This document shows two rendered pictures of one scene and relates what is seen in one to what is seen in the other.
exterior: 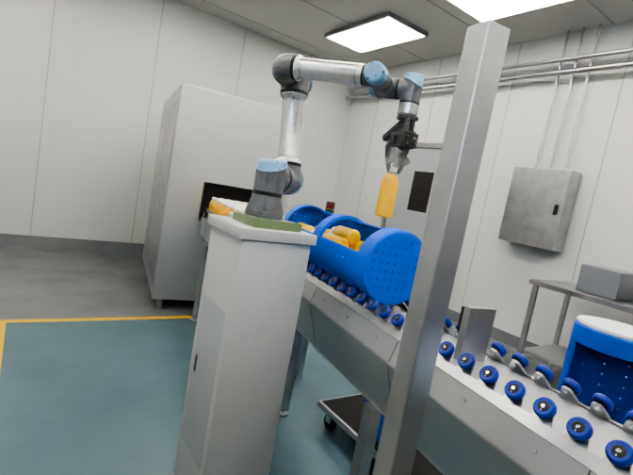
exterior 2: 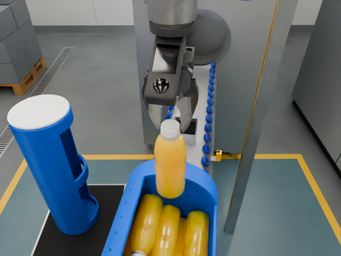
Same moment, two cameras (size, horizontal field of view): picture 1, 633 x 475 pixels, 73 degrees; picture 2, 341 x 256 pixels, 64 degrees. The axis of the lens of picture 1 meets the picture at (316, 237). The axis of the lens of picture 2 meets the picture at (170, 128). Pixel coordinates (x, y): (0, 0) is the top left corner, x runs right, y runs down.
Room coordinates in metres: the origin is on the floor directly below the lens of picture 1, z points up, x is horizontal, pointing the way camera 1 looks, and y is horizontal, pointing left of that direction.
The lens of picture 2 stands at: (1.99, 0.00, 1.79)
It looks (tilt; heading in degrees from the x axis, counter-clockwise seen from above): 39 degrees down; 215
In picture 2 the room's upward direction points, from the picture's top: straight up
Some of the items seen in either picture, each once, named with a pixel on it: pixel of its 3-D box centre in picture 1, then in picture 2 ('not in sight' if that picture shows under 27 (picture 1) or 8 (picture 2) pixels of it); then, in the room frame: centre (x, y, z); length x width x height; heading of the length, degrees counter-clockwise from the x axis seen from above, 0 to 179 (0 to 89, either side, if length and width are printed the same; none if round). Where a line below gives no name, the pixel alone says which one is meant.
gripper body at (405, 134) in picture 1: (404, 132); (172, 55); (1.63, -0.25, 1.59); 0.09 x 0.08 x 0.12; 26
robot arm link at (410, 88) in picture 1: (411, 90); not in sight; (1.64, -0.25, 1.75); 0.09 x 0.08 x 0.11; 68
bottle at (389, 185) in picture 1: (387, 194); (170, 162); (1.65, -0.24, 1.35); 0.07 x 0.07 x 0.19
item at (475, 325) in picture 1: (472, 332); (185, 130); (1.18, -0.49, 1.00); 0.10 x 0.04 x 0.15; 116
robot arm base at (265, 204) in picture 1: (265, 204); not in sight; (1.66, 0.22, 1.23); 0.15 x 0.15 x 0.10
